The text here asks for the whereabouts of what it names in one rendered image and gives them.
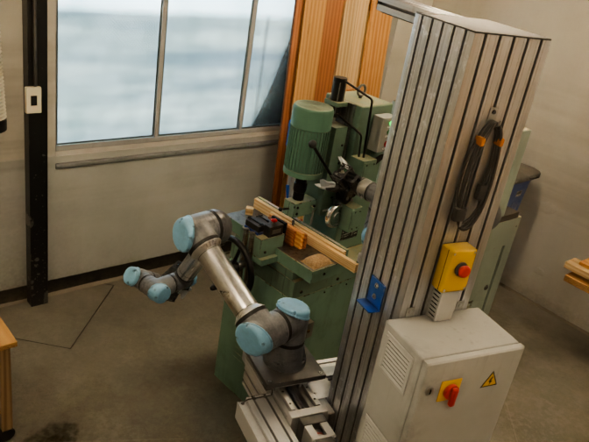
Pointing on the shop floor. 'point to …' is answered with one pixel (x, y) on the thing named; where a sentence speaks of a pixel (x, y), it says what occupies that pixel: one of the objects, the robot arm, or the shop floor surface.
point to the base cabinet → (331, 335)
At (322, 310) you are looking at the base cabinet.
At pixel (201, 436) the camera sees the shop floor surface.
